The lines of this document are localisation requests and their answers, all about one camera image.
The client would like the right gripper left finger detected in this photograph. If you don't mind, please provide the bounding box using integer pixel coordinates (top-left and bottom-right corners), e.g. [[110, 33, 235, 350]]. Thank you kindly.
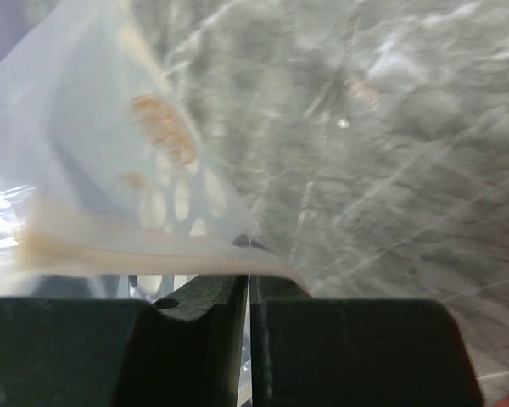
[[0, 277, 247, 406]]

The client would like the clear zip top bag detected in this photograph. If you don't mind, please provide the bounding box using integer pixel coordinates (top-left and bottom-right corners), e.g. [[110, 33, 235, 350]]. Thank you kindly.
[[0, 1, 509, 405]]

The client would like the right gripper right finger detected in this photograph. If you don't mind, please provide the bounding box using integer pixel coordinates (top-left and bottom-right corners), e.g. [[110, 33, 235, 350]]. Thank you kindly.
[[249, 276, 484, 406]]

